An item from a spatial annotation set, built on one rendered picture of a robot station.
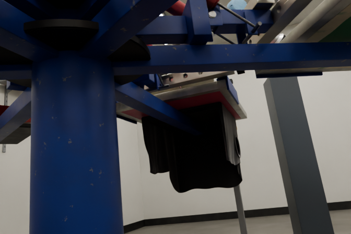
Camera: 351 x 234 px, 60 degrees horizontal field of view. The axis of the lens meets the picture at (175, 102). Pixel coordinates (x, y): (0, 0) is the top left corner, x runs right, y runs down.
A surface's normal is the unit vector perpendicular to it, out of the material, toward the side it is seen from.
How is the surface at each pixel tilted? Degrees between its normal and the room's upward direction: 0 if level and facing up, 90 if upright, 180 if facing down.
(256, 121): 90
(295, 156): 90
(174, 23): 90
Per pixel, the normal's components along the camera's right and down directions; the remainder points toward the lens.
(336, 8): 0.11, 0.96
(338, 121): -0.33, -0.22
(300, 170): -0.06, -0.26
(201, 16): 0.18, -0.29
